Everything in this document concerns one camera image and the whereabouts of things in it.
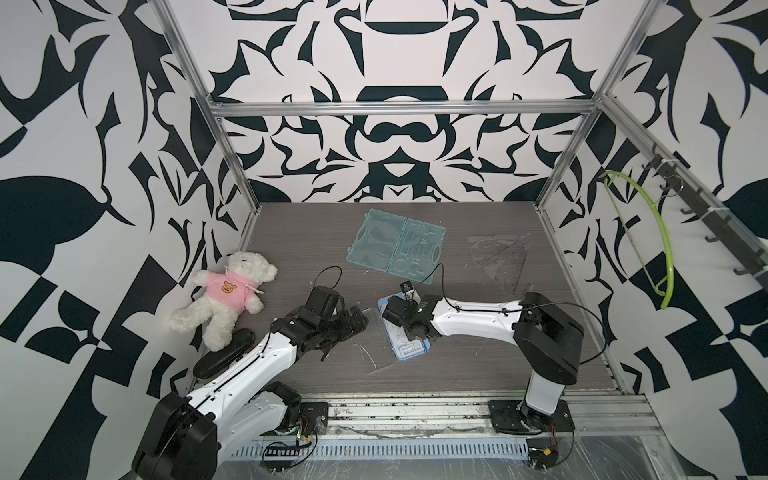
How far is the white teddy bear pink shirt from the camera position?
81 cm

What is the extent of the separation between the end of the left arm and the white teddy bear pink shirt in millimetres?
313

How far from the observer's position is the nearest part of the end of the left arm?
1.96ft
